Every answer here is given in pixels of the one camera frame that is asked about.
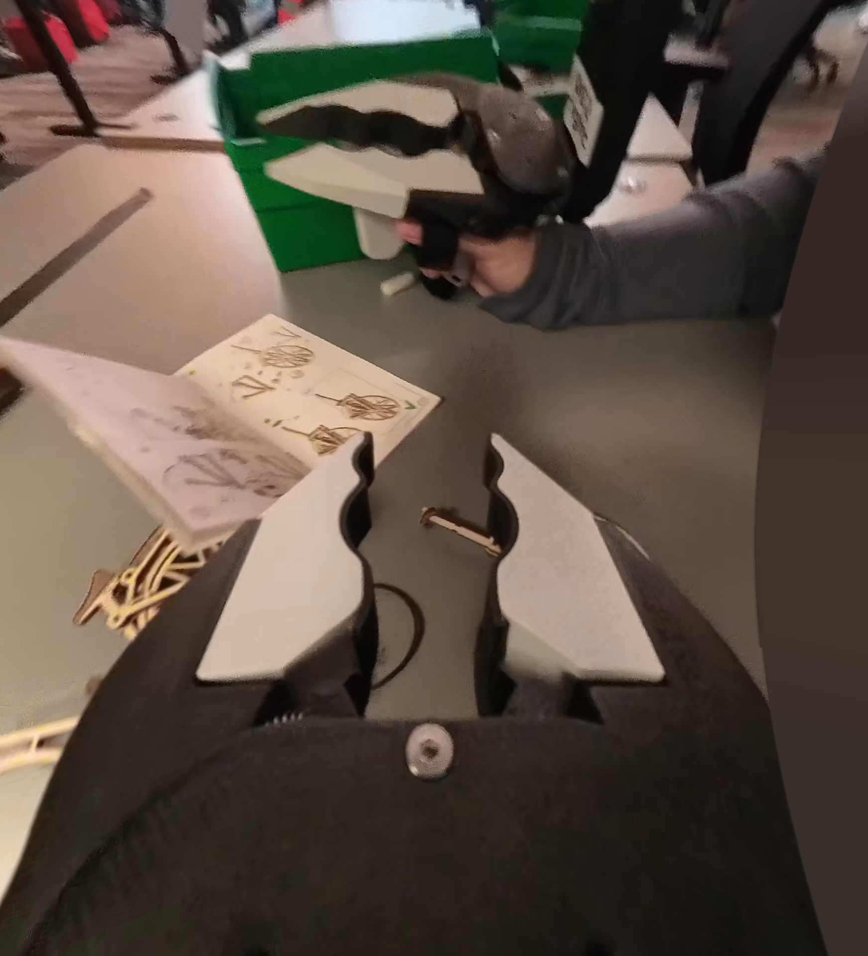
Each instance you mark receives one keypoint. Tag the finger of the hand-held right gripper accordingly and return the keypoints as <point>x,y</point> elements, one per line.
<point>374,104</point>
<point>344,179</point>

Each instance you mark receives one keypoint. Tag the green plastic bin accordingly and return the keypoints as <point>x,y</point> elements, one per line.
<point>329,149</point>
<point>538,34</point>

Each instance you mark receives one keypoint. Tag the wooden puzzle frame piece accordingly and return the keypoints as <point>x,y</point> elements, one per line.
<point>143,579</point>

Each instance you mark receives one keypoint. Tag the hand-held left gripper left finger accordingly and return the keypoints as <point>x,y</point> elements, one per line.
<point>285,590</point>

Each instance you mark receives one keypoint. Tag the black rubber band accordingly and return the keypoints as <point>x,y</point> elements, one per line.
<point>398,635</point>

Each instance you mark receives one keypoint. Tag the small wooden stick part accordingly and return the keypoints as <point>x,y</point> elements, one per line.
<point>462,529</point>

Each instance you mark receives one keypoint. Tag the person's right hand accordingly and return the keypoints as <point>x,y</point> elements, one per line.
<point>505,258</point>

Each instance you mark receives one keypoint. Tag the person's right forearm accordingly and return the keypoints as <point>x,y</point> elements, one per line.
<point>673,246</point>

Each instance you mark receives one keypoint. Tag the black table leg stand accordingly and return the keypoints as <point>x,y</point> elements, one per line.
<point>64,67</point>

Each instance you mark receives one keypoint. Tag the flat wooden frame part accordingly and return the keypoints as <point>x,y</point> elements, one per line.
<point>20,749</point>

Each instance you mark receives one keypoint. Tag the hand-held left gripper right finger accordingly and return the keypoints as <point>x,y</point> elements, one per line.
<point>576,590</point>

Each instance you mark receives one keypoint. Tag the open instruction booklet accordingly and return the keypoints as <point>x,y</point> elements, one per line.
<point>225,433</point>

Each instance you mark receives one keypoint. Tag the small white cylinder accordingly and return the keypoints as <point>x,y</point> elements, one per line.
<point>397,283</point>

